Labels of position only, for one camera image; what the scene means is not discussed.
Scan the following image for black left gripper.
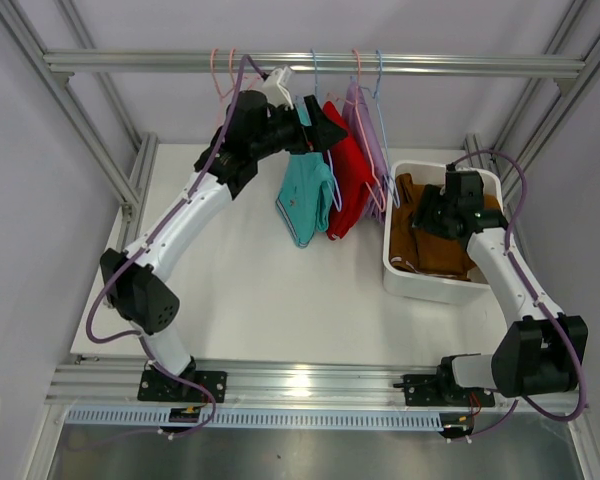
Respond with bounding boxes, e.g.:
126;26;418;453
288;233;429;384
250;96;347;161

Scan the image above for brown trousers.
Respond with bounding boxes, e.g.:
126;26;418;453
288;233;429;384
389;174;507;281

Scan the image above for teal trousers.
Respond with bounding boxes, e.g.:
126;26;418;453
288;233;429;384
275;152;334;248

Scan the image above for pink hanger of yellow trousers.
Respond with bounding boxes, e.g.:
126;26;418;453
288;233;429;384
209;48;233;127

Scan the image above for pink hanger of brown trousers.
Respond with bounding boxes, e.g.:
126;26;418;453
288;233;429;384
226;48;263;96

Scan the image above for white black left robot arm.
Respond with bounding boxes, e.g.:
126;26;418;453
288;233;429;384
100;91;346;402

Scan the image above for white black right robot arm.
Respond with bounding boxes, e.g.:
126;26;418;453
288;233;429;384
413;165;588;405

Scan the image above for lilac trousers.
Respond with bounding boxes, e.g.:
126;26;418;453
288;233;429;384
341;80;391;224

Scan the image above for red trousers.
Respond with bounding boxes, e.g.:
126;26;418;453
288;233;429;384
323;101;373;241

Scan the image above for white plastic basket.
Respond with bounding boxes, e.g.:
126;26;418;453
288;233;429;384
382;160;492;305

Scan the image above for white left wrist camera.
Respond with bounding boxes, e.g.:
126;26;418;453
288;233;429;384
261;66;294;108

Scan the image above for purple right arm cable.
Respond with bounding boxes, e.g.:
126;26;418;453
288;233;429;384
449;149;591;421

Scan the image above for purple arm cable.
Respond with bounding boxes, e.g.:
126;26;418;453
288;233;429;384
449;149;591;421
87;53;271;346

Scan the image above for aluminium left frame post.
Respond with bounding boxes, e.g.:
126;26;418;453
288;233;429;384
0;0;159;211

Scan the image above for aluminium frame post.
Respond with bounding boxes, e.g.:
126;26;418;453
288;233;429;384
0;0;159;211
463;0;600;201

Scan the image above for aluminium right frame post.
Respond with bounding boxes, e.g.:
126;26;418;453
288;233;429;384
463;0;600;201

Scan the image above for aluminium hanging rail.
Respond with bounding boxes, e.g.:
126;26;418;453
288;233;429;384
45;49;584;79

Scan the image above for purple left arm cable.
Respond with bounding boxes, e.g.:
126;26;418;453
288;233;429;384
87;53;271;346

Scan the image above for grey slotted cable duct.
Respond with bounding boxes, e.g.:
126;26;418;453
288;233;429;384
65;406;443;432

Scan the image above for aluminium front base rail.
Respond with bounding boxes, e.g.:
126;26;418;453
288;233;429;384
44;355;591;414

